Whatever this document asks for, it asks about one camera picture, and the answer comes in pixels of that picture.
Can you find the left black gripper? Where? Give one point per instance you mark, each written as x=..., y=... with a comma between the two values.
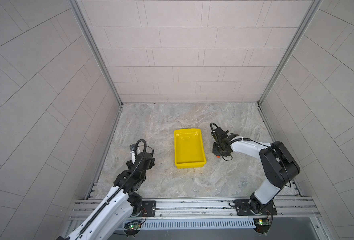
x=151, y=161

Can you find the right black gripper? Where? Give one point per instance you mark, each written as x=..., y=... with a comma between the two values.
x=214, y=151

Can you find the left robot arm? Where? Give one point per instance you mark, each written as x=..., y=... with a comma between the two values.
x=121, y=201

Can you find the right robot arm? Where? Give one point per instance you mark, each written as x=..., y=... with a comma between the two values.
x=278, y=164

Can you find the yellow plastic bin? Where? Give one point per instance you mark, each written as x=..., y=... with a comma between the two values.
x=189, y=149

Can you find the white ventilation grille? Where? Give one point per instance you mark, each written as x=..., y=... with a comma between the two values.
x=198, y=224

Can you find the left controller board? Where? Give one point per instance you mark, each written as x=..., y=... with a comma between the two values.
x=132, y=226

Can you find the controller board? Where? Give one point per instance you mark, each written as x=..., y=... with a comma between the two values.
x=262, y=225
x=132, y=226

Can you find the right controller board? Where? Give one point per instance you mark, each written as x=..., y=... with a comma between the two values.
x=262, y=225

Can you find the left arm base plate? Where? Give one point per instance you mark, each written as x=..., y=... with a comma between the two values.
x=144, y=209

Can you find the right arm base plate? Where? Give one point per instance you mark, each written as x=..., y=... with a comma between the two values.
x=246, y=207

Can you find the aluminium mounting rail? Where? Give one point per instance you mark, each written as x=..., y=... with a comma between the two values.
x=206, y=208

